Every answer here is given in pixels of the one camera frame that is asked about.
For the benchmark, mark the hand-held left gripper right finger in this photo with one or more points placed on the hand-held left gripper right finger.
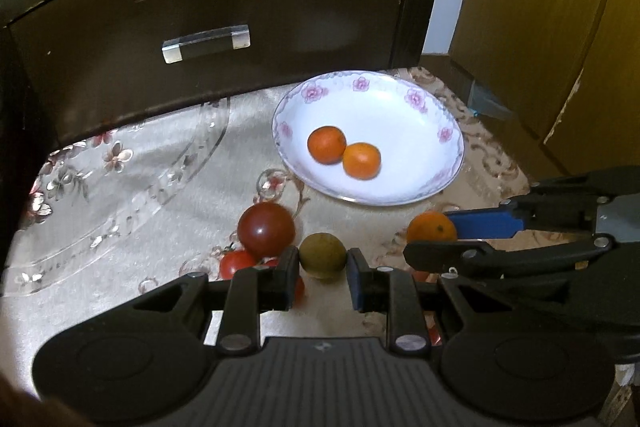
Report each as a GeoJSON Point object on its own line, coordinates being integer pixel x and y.
{"type": "Point", "coordinates": [356, 279]}

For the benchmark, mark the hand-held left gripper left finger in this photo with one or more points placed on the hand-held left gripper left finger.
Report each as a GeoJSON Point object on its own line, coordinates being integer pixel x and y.
{"type": "Point", "coordinates": [287, 279]}

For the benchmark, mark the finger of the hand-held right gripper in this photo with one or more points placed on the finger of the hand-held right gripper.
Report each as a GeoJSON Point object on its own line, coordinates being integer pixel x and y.
{"type": "Point", "coordinates": [450, 257]}
{"type": "Point", "coordinates": [482, 224]}

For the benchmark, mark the orange mandarin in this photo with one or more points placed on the orange mandarin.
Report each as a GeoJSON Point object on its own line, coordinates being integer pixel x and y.
{"type": "Point", "coordinates": [431, 227]}
{"type": "Point", "coordinates": [362, 160]}
{"type": "Point", "coordinates": [326, 144]}

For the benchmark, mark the green brown round fruit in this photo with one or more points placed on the green brown round fruit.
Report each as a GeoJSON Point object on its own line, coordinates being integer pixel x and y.
{"type": "Point", "coordinates": [322, 259]}

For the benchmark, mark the white floral plate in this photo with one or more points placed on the white floral plate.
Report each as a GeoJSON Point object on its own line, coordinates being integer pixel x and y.
{"type": "Point", "coordinates": [370, 127]}

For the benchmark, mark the small red cherry tomato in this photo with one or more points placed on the small red cherry tomato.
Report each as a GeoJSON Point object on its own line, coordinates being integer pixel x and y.
{"type": "Point", "coordinates": [235, 264]}
{"type": "Point", "coordinates": [299, 289]}

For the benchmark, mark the large dark red tomato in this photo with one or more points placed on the large dark red tomato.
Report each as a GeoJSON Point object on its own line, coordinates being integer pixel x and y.
{"type": "Point", "coordinates": [265, 228]}

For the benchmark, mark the grey blue plastic piece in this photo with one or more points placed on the grey blue plastic piece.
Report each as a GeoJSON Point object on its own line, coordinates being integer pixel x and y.
{"type": "Point", "coordinates": [487, 103]}

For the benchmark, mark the beige floral tablecloth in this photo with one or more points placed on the beige floral tablecloth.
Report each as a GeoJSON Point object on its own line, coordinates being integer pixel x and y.
{"type": "Point", "coordinates": [150, 207]}

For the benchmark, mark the yellow wooden cabinet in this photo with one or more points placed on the yellow wooden cabinet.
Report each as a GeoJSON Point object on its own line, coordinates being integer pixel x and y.
{"type": "Point", "coordinates": [540, 7]}

